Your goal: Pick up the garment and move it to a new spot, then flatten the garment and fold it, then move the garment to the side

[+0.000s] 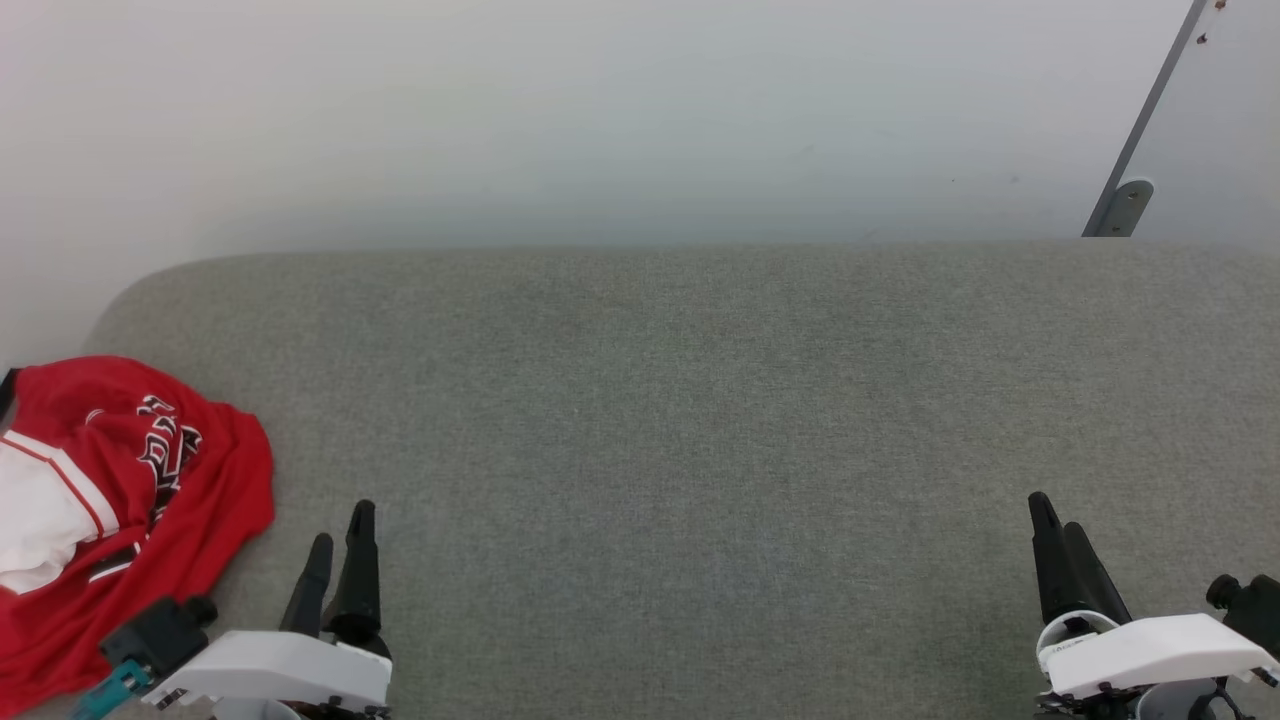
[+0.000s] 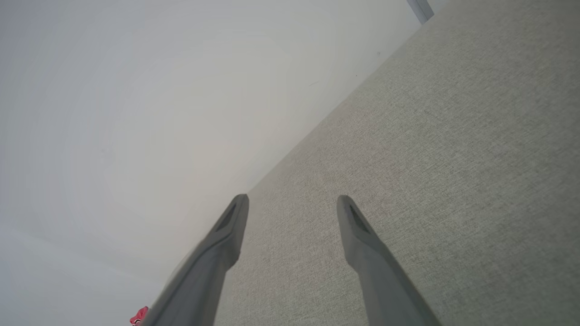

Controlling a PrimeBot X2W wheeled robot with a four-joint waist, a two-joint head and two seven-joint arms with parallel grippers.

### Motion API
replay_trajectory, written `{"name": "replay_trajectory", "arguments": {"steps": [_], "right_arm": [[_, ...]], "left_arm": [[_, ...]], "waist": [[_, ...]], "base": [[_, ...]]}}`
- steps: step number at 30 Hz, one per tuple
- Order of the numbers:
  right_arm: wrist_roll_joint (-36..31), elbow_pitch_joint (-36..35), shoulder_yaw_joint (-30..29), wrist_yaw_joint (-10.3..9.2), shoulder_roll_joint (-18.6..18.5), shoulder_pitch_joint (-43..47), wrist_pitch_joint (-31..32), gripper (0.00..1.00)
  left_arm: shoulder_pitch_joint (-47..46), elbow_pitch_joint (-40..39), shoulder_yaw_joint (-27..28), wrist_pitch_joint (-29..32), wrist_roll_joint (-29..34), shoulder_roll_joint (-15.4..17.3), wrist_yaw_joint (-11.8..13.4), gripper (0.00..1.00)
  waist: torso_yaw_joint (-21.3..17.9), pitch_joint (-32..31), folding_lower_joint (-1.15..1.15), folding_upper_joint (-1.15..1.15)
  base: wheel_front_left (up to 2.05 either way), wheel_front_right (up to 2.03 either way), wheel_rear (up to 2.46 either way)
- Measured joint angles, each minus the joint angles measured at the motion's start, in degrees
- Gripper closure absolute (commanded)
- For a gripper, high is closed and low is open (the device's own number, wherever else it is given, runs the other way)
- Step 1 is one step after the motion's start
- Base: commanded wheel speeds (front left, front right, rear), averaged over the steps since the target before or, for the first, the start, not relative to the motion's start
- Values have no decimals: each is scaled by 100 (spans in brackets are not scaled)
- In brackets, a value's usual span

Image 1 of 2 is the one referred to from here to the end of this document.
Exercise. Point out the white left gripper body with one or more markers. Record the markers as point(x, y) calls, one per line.
point(280, 670)

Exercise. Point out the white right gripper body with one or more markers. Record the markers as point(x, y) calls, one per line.
point(1150, 650)

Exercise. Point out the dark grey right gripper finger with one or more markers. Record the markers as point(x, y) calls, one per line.
point(1095, 580)
point(1050, 560)

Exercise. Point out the red white Bulls jersey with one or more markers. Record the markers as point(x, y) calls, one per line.
point(210, 500)

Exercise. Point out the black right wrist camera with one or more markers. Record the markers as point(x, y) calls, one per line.
point(1250, 605)

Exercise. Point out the grey metal wall strip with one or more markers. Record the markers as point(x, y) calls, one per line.
point(1140, 120)

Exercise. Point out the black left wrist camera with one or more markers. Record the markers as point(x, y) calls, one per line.
point(160, 635)

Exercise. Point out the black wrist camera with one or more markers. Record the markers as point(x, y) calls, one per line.
point(160, 635)
point(1250, 605)

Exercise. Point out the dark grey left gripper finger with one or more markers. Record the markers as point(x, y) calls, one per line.
point(358, 580)
point(308, 590)

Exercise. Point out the teal left camera connector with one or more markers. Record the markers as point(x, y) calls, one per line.
point(110, 692)

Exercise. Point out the black framed grey panel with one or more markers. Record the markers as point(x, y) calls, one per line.
point(6, 395)

